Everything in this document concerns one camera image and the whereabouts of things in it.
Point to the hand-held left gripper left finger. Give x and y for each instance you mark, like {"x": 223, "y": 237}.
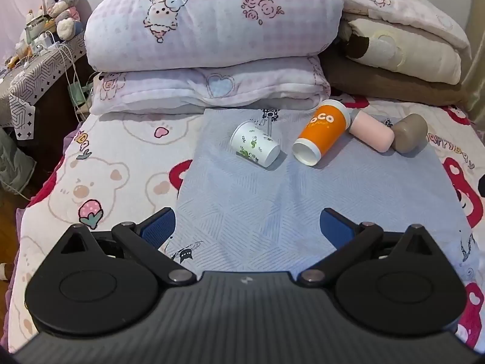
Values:
{"x": 159, "y": 228}

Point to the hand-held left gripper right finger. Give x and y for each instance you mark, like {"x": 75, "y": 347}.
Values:
{"x": 335, "y": 228}

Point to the white cup with green print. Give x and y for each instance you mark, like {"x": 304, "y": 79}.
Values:
{"x": 254, "y": 143}

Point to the orange paper cup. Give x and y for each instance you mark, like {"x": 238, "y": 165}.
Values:
{"x": 322, "y": 134}

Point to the pink cup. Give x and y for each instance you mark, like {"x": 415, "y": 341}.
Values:
{"x": 371, "y": 132}

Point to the grey-brown cup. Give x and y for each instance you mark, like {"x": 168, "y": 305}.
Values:
{"x": 411, "y": 132}

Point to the light blue quilted mat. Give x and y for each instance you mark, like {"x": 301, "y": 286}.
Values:
{"x": 265, "y": 201}

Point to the dark wooden side table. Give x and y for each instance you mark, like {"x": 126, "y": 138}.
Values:
{"x": 53, "y": 129}

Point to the pink checked heart print pillow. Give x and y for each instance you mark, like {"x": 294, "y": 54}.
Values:
{"x": 212, "y": 85}

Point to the grey cloth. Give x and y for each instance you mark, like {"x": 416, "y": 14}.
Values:
{"x": 15, "y": 159}

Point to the cream blanket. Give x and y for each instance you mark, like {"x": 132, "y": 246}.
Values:
{"x": 416, "y": 55}

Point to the bedside table with patterned cloth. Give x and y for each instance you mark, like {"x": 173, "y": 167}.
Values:
{"x": 34, "y": 72}

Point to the pink checked rabbit print duvet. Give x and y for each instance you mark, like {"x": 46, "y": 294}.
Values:
{"x": 212, "y": 19}

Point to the beige curtain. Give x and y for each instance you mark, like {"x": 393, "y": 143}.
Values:
{"x": 477, "y": 64}

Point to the pink rabbit print quilt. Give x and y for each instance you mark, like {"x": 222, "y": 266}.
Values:
{"x": 409, "y": 7}

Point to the grey rabbit plush toy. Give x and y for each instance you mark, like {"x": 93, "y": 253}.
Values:
{"x": 62, "y": 3}

